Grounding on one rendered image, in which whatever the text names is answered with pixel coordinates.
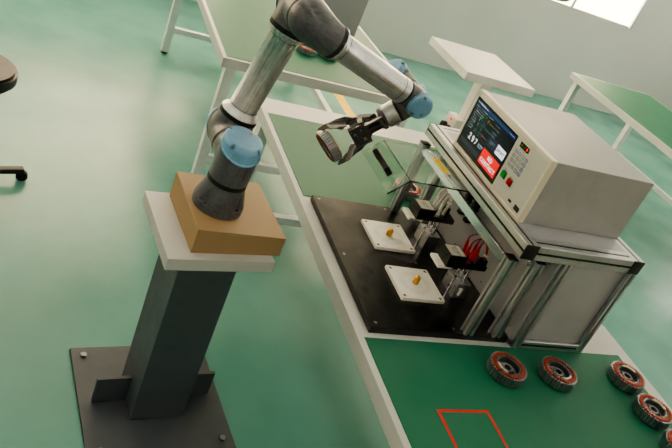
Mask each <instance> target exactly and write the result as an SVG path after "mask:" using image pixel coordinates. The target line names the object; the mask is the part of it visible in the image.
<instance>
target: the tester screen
mask: <svg viewBox="0 0 672 448"><path fill-rule="evenodd" d="M470 131H471V132H472V133H473V134H474V135H475V137H476V138H477V139H478V140H479V141H478V142H477V144H476V146H474V145H473V144H472V142H471V141H470V140H469V139H468V138H467V136H468V134H469V133H470ZM462 135H463V136H464V137H465V138H466V140H467V141H468V142H469V143H470V144H471V145H472V147H473V148H474V149H475V150H476V151H477V153H478V155H477V157H475V156H474V155H473V154H472V152H471V151H470V150H469V149H468V148H467V146H466V145H465V144H464V143H463V142H462V140H461V139H460V138H461V136H462ZM461 136H460V138H459V140H458V141H459V142H460V143H461V144H462V146H463V147H464V148H465V149H466V151H467V152H468V153H469V154H470V155H471V157H472V158H473V159H474V160H475V161H476V163H477V164H478V165H479V166H480V167H481V169H482V170H483V171H484V172H485V173H486V175H487V176H488V177H489V178H490V180H491V181H492V180H493V179H492V178H491V177H490V176H489V175H488V173H487V172H486V171H485V170H484V169H483V167H482V166H481V165H480V164H479V163H478V161H477V160H478V158H479V156H480V154H481V152H482V150H483V149H484V147H485V148H486V150H487V151H488V152H489V153H490V154H491V155H492V156H493V158H494V159H495V160H496V161H497V162H498V163H499V165H501V164H502V162H503V160H504V159H503V160H502V161H501V160H500V159H499V158H498V157H497V156H496V154H495V153H494V152H493V151H492V150H491V149H490V148H489V147H488V145H487V144H486V143H487V142H488V140H489V138H490V136H492V137H493V139H494V140H495V141H496V142H497V143H498V144H499V145H500V146H501V147H502V148H503V150H504V151H505V152H506V155H507V153H508V151H509V149H510V147H511V146H512V144H513V142H514V140H515V138H516V137H515V136H514V135H513V133H512V132H511V131H510V130H509V129H508V128H507V127H506V126H505V125H504V124H503V123H502V122H501V121H500V120H499V119H498V118H497V117H496V116H495V115H494V114H493V113H492V112H491V111H490V110H489V109H488V108H487V106H486V105H485V104H484V103H483V102H482V101H481V100H480V99H479V100H478V102H477V104H476V106H475V108H474V110H473V112H472V114H471V116H470V118H469V120H468V122H467V124H466V126H465V128H464V130H463V132H462V134H461ZM506 155H505V156H506Z"/></svg>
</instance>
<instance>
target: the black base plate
mask: <svg viewBox="0 0 672 448"><path fill-rule="evenodd" d="M310 201H311V203H312V205H313V207H314V210H315V212H316V214H317V216H318V219H319V221H320V223H321V226H322V228H323V230H324V232H325V235H326V237H327V239H328V241H329V244H330V246H331V248H332V251H333V253H334V255H335V257H336V260H337V262H338V264H339V267H340V269H341V271H342V273H343V276H344V278H345V280H346V282H347V285H348V287H349V289H350V292H351V294H352V296H353V298H354V301H355V303H356V305H357V307H358V310H359V312H360V314H361V317H362V319H363V321H364V323H365V326H366V328H367V330H368V332H369V333H382V334H395V335H408V336H421V337H435V338H448V339H461V340H475V341H488V342H501V343H505V342H506V341H507V339H508V336H507V335H506V333H505V332H503V334H502V335H501V337H500V338H497V337H495V338H492V337H491V333H489V332H488V329H489V328H490V326H491V325H492V323H493V321H494V320H495V316H494V315H493V313H492V312H491V310H490V309H489V310H488V311H487V313H486V314H485V316H484V318H483V319H482V321H481V323H480V324H479V326H478V328H477V329H476V331H475V332H474V334H473V336H469V334H468V335H467V336H466V335H464V334H463V331H461V329H460V328H461V326H462V325H463V323H464V321H465V320H466V318H467V316H468V314H469V313H470V311H471V309H472V308H473V306H474V304H475V303H476V301H477V299H478V298H479V296H480V293H479V292H478V290H477V289H476V287H475V286H474V284H473V283H472V281H471V280H470V278H469V276H468V277H467V280H468V281H469V283H470V284H471V288H470V289H469V291H468V293H467V295H466V296H465V298H464V299H462V298H452V297H451V296H450V295H449V293H448V294H447V296H446V297H445V299H444V300H445V303H444V304H434V303H424V302H414V301H404V300H401V299H400V297H399V295H398V293H397V291H396V289H395V287H394V285H393V283H392V281H391V279H390V277H389V275H388V273H387V272H386V270H385V266H386V265H392V266H400V267H408V268H416V269H424V270H427V272H428V273H429V275H430V277H431V278H432V280H433V282H434V283H435V285H436V287H437V289H438V290H439V292H440V294H441V295H442V297H443V295H444V294H445V292H446V288H445V286H444V285H443V283H442V280H443V278H444V276H445V275H446V273H447V271H448V269H445V268H437V266H436V265H435V263H434V261H433V260H432V258H431V256H430V253H437V250H438V248H440V247H441V245H442V243H446V241H445V240H444V238H443V237H442V235H441V234H440V232H439V231H438V229H437V231H436V232H437V233H438V235H439V236H440V238H441V239H440V240H439V242H438V244H437V246H436V248H435V250H427V249H422V248H421V247H420V245H419V243H418V245H417V247H416V249H415V251H416V252H415V254H408V253H401V252H393V251H386V250H378V249H375V248H374V246H373V244H372V243H371V241H370V239H369V237H368V235H367V233H366V231H365V229H364V227H363V225H362V223H361V220H362V219H366V220H373V221H379V222H386V223H392V224H399V225H400V226H401V227H402V229H403V231H404V232H405V234H406V236H407V238H408V239H409V241H410V243H411V244H412V246H413V248H414V246H415V244H416V242H417V240H416V238H415V237H414V234H415V232H416V230H417V228H418V226H419V224H420V223H422V224H428V222H429V221H425V220H423V221H422V222H419V221H413V220H408V219H407V217H406V215H405V214H404V212H403V210H402V209H400V210H399V212H396V211H394V212H393V211H391V210H390V209H391V208H389V207H384V206H378V205H372V204H366V203H359V202H353V201H347V200H341V199H335V198H329V197H323V196H317V195H312V197H311V199H310Z"/></svg>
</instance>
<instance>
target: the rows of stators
mask: <svg viewBox="0 0 672 448"><path fill-rule="evenodd" d="M607 375H608V377H609V379H610V380H611V381H612V383H614V385H616V387H619V389H621V390H622V391H624V392H626V393H629V394H633V395H638V394H639V395H638V396H637V397H636V398H635V399H634V401H633V403H632V406H633V409H634V411H635V413H636V414H637V415H638V417H639V418H640V419H642V421H643V422H644V421H645V423H646V424H647V423H648V425H649V426H651V427H653V428H655V429H658V430H666V429H667V428H668V427H669V426H670V424H671V423H672V413H671V411H670V410H669V408H668V407H667V406H666V405H665V404H664V403H663V402H662V401H661V402H660V400H659V399H658V398H656V397H654V396H652V395H650V394H646V393H640V392H641V391H642V390H643V389H644V387H645V386H646V382H645V380H644V378H643V376H642V375H641V374H640V372H638V370H636V369H635V368H634V369H633V366H631V365H629V364H627V363H625V362H622V361H613V362H612V363H611V365H610V366H609V367H608V369H607ZM660 443H661V446H662V448H672V429H668V430H667V431H666V432H665V433H664V434H663V435H662V437H661V438H660Z"/></svg>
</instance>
